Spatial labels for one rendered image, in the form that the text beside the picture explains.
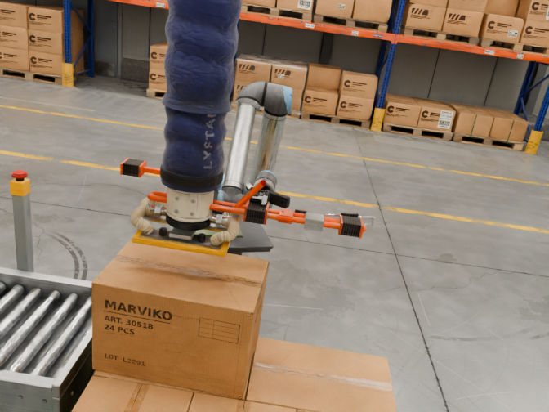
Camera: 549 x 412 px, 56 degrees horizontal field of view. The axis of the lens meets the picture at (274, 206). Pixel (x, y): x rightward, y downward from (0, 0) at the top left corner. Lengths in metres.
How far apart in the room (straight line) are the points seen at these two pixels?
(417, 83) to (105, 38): 6.06
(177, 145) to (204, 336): 0.70
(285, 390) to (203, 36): 1.37
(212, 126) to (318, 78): 7.76
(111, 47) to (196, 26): 9.20
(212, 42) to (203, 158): 0.38
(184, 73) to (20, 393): 1.29
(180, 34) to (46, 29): 8.30
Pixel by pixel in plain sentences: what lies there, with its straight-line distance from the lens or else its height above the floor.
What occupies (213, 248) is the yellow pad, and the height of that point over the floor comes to 1.13.
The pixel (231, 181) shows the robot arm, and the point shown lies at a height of 1.22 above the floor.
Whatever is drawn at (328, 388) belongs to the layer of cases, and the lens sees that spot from 2.22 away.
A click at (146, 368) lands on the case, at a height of 0.61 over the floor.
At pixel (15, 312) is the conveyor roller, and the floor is 0.55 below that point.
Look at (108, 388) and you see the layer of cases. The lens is 2.14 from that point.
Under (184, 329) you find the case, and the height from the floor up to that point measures 0.82.
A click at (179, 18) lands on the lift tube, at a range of 1.70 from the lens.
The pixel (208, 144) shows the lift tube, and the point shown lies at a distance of 1.76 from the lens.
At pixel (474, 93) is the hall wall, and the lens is 10.83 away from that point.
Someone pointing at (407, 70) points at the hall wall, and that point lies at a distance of 10.45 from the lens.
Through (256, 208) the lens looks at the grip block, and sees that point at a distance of 1.88.
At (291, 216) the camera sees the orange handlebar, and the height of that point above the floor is 1.25.
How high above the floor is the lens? 1.99
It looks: 23 degrees down
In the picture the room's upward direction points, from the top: 8 degrees clockwise
